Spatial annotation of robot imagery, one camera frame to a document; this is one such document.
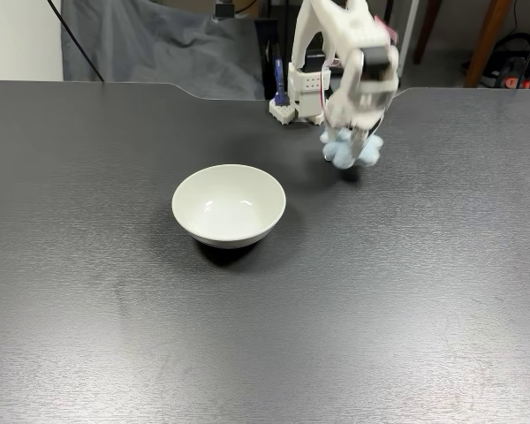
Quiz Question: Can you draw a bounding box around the skyblue plush doll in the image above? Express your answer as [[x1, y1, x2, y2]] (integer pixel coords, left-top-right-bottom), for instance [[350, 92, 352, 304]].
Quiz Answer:
[[320, 125, 385, 170]]

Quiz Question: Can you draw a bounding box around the white bowl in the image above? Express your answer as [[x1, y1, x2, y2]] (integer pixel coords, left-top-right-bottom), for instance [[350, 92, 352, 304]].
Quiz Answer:
[[171, 163, 287, 248]]

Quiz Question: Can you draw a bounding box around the blue table clamp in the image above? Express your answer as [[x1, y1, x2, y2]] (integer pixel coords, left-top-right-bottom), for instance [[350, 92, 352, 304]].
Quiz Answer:
[[272, 58, 290, 108]]

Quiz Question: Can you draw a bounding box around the white metal cart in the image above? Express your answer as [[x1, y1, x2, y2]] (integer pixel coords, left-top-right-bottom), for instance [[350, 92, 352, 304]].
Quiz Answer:
[[395, 0, 421, 88]]

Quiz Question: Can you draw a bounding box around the thin wooden leg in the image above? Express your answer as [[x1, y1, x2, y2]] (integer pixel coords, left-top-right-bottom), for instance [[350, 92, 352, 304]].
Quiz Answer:
[[413, 0, 446, 65]]

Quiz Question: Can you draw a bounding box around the thick wooden leg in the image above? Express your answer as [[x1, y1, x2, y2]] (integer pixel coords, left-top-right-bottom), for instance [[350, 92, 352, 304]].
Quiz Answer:
[[462, 0, 514, 88]]

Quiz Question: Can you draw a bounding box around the black vacuum cleaner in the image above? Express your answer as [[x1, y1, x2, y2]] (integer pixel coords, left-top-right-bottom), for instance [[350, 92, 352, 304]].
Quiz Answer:
[[480, 30, 530, 92]]

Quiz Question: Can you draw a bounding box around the grey cloth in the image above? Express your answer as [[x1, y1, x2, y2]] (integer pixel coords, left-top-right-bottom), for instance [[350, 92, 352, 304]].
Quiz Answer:
[[60, 0, 267, 101]]

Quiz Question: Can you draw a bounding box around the black tripod pole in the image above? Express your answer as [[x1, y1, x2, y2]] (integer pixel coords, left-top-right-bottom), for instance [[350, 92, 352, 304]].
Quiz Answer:
[[46, 0, 107, 82]]

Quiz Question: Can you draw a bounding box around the small black camera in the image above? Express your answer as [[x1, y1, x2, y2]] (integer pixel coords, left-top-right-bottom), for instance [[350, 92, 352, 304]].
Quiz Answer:
[[213, 0, 238, 20]]

